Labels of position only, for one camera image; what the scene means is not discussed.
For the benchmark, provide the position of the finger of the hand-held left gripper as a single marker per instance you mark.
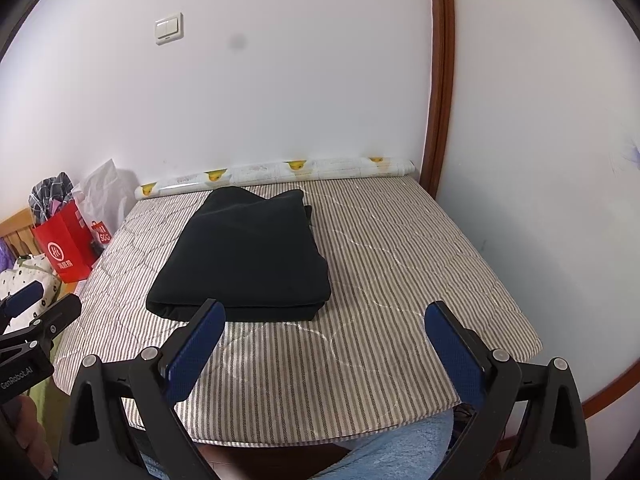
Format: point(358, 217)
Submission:
point(55, 315)
point(22, 297)

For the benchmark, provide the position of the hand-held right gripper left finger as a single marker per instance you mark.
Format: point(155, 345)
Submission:
point(195, 350)

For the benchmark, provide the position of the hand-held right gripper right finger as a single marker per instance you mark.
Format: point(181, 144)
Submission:
point(455, 355)

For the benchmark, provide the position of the black sweatshirt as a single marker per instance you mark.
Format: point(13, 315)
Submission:
point(245, 260)

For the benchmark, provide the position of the person's left hand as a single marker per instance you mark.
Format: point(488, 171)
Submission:
point(27, 425)

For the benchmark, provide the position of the white flower print quilt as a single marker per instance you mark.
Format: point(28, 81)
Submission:
point(30, 272)

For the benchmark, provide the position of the wooden nightstand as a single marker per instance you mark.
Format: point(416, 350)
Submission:
point(75, 287)

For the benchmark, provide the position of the purple cloth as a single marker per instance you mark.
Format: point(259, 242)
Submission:
point(5, 255)

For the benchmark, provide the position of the wooden slatted headboard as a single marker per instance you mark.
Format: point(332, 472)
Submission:
point(15, 232)

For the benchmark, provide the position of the red paper bag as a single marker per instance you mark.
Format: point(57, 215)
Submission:
point(65, 245)

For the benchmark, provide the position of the striped mattress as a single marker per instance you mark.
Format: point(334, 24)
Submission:
point(375, 310)

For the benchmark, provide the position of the plaid cloth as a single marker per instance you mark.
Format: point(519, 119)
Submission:
point(47, 190)

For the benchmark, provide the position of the person's light blue pants leg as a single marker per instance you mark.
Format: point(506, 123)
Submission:
point(395, 452)

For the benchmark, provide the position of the white plastic bag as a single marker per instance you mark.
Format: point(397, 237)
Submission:
point(102, 190)

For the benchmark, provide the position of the brown wooden baseboard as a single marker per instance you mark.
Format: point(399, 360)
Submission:
point(610, 390)

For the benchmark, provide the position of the rolled duck print mat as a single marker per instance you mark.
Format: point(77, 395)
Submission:
point(300, 170)

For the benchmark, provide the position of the brown wooden door frame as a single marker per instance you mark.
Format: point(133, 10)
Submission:
point(442, 60)

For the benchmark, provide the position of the white wall switch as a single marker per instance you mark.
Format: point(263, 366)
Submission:
point(169, 28)

